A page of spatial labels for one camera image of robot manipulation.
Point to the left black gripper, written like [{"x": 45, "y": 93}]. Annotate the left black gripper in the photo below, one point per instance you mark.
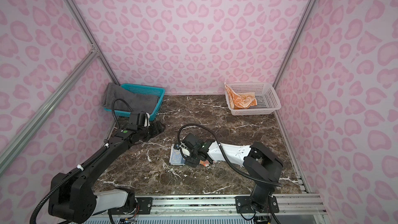
[{"x": 156, "y": 130}]

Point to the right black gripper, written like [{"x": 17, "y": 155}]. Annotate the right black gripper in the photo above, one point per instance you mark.
[{"x": 191, "y": 163}]

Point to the grey terry towel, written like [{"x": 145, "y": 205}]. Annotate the grey terry towel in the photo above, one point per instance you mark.
[{"x": 137, "y": 102}]

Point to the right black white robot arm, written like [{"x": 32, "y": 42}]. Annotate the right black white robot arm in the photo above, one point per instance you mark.
[{"x": 216, "y": 148}]

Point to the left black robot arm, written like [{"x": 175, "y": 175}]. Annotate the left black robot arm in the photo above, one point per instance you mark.
[{"x": 72, "y": 197}]

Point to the teal plastic basket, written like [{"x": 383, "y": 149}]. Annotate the teal plastic basket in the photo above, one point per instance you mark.
[{"x": 122, "y": 109}]

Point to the orange patterned towel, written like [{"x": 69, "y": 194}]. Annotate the orange patterned towel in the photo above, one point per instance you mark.
[{"x": 240, "y": 101}]

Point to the white plastic basket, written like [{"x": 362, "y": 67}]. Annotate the white plastic basket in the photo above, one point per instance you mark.
[{"x": 266, "y": 96}]

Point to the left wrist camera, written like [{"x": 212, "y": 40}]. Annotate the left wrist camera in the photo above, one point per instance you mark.
[{"x": 146, "y": 120}]

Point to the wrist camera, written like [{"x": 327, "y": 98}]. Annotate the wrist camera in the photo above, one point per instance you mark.
[
  {"x": 146, "y": 120},
  {"x": 182, "y": 149}
]

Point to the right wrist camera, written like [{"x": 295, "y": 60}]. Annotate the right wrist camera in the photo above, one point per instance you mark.
[{"x": 182, "y": 149}]

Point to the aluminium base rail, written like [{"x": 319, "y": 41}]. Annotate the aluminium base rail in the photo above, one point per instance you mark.
[{"x": 219, "y": 209}]

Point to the back left aluminium post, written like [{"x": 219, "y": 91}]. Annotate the back left aluminium post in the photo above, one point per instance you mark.
[{"x": 88, "y": 34}]

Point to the aluminium post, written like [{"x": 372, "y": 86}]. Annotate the aluminium post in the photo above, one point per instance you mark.
[
  {"x": 303, "y": 21},
  {"x": 88, "y": 34}
]

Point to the left aluminium frame strut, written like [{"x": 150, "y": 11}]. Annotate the left aluminium frame strut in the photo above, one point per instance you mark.
[{"x": 21, "y": 139}]

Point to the back right aluminium post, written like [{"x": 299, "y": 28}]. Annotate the back right aluminium post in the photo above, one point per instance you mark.
[{"x": 303, "y": 21}]

